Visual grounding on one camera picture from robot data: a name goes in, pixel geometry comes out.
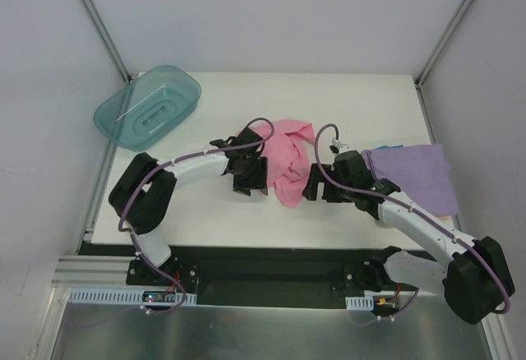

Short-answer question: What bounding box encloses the aluminium frame post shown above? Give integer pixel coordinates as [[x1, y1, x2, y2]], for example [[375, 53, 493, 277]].
[[414, 0, 476, 90], [79, 0, 132, 83]]

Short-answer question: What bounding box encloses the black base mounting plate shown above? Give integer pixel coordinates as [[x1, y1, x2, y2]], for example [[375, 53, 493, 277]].
[[80, 243, 445, 309]]

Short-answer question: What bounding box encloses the teal folded t shirt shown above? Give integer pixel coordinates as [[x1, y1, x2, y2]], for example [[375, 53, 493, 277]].
[[375, 145, 404, 150]]

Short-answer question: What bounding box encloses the left white cable duct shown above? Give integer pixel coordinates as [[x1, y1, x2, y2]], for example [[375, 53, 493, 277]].
[[68, 288, 197, 307]]

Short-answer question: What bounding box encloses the right aluminium frame post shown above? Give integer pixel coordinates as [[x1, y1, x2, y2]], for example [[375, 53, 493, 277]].
[[414, 0, 476, 90]]

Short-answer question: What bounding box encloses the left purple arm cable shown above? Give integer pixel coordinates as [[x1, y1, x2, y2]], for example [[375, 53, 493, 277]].
[[118, 117, 275, 270]]

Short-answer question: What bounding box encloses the purple folded t shirt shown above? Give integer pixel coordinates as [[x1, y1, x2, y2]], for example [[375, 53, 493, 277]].
[[362, 144, 459, 214]]

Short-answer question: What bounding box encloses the white cable duct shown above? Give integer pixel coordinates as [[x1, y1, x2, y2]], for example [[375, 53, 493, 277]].
[[68, 288, 197, 307], [345, 295, 375, 312]]

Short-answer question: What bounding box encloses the pink t shirt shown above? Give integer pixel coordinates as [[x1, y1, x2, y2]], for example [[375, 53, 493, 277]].
[[262, 119, 316, 209]]

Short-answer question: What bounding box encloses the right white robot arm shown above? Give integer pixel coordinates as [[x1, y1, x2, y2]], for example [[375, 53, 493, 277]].
[[302, 150, 515, 325]]

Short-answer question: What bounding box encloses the front aluminium frame rail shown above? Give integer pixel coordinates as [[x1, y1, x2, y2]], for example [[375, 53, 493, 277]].
[[52, 254, 141, 288]]

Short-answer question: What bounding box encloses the right white cable duct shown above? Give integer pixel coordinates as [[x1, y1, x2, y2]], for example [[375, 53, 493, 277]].
[[345, 295, 375, 312]]

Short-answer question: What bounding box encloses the left aluminium frame post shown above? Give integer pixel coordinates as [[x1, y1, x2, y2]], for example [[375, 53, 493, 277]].
[[79, 0, 132, 83]]

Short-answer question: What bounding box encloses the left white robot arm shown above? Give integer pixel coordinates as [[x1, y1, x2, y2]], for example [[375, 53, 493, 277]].
[[108, 127, 268, 285]]

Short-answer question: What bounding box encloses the teal plastic tub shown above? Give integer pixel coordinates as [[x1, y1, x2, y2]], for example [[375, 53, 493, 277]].
[[94, 65, 201, 152]]

